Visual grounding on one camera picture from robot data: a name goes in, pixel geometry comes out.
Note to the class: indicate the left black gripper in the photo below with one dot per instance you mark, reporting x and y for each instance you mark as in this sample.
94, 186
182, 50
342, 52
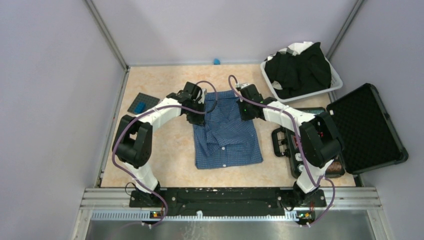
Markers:
199, 120

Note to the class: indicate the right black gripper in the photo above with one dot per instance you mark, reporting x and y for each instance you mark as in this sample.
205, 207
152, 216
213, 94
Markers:
243, 116

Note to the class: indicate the blue checkered long sleeve shirt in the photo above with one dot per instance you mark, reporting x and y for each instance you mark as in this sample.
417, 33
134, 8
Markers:
225, 140

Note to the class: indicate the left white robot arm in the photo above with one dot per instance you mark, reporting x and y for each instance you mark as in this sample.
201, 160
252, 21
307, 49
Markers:
133, 143

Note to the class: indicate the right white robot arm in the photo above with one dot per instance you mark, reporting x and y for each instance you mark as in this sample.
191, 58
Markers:
318, 139

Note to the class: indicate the dark grey building baseplate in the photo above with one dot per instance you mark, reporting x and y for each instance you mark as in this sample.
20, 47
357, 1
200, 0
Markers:
149, 100

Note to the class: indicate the blue toy brick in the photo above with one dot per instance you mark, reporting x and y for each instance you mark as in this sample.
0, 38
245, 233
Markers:
139, 108

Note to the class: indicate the black shirt in basket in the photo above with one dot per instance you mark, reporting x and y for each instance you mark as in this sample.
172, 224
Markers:
298, 73

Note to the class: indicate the white garment in basket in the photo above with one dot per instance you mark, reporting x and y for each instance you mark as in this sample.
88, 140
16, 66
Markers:
293, 49

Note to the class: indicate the white plastic laundry basket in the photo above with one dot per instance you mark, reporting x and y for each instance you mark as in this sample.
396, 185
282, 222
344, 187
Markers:
333, 82

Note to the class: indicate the black poker chip case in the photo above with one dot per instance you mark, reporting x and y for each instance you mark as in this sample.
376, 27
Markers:
370, 138

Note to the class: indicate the small blue wall object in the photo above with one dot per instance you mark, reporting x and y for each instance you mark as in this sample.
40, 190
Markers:
216, 61

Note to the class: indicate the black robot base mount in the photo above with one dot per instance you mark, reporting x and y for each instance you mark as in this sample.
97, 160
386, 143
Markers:
227, 201

